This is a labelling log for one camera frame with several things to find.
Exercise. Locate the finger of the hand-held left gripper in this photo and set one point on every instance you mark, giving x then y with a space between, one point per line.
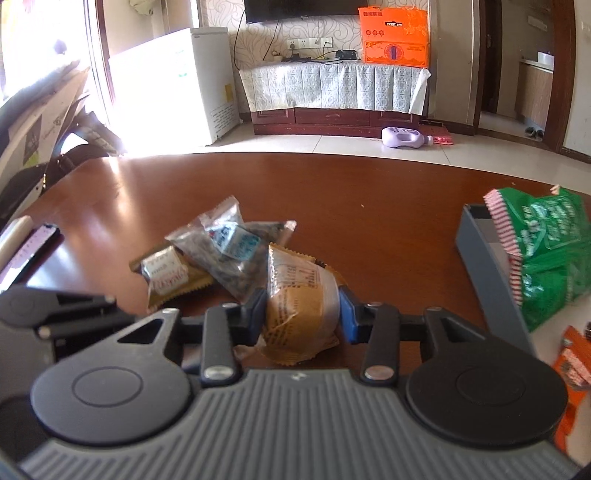
83 323

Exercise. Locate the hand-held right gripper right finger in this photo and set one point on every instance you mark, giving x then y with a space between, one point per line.
347 318

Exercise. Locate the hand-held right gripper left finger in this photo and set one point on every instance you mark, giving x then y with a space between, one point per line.
258 318

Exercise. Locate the grey tray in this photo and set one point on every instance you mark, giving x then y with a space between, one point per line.
494 286

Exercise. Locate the orange snack packet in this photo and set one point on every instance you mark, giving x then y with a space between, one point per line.
572 378

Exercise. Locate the clear packet of dark snacks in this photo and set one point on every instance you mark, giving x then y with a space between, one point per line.
231 272

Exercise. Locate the white remote control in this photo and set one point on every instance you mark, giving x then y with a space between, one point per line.
14 235

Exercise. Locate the clear packet with blue label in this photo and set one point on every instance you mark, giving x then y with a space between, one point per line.
231 235

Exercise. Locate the gold packet with white label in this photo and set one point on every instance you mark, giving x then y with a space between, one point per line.
166 274

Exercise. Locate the purple detergent bottle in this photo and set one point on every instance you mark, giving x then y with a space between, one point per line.
404 137

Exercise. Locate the dark wooden tv cabinet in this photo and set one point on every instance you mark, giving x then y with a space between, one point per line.
337 122

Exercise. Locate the red packet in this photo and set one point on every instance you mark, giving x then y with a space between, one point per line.
443 140

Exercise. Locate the green snack bag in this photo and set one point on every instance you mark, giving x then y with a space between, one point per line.
549 249

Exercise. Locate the pale patterned cabinet cloth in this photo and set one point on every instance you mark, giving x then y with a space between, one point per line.
332 87

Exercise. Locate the white chest freezer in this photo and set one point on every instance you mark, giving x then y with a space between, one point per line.
175 87

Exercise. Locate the small black router box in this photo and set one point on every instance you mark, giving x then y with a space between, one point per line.
346 55

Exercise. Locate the pair of shoes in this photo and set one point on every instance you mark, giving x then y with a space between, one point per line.
534 133

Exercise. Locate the orange cardboard box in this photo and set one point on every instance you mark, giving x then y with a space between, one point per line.
395 37

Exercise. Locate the wooden kitchen cabinet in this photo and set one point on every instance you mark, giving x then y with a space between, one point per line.
533 97

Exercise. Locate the dark wooden door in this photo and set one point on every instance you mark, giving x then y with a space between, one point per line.
491 60

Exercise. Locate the black television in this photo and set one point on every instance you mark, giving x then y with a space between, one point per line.
300 9

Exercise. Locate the knotted pale curtain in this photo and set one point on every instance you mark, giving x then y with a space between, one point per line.
143 4

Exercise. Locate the white paper roll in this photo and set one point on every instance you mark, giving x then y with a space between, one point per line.
545 60

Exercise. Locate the white wall sockets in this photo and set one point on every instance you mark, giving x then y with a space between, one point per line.
307 43

